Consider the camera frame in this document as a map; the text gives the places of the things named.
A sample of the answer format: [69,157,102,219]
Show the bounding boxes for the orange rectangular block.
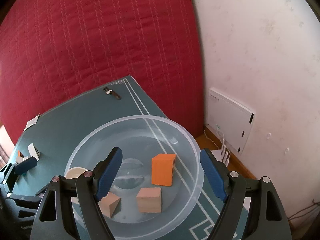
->
[151,153,176,186]

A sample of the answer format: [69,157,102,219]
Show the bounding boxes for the white wedge block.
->
[28,143,40,161]

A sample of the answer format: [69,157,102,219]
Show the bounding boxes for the grey striped wedge block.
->
[16,156,29,163]

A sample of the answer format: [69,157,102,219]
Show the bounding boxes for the orange striped wedge block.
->
[17,151,24,158]

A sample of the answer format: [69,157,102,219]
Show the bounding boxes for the tan wedge block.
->
[99,192,121,218]

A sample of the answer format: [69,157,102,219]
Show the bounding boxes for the green table mat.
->
[13,76,223,239]

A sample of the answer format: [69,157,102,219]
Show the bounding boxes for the white wifi router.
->
[211,139,231,167]

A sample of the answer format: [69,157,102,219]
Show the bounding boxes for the white paper label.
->
[24,114,40,131]

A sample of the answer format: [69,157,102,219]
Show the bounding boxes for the tan cube block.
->
[136,187,162,213]

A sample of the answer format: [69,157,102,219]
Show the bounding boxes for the clear plastic bowl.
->
[66,115,204,239]

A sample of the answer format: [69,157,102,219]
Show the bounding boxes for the black glasses on table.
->
[103,87,121,100]

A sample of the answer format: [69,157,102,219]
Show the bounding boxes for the red quilted sofa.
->
[1,0,204,142]

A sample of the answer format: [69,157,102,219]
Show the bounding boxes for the white wall box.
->
[207,88,255,154]

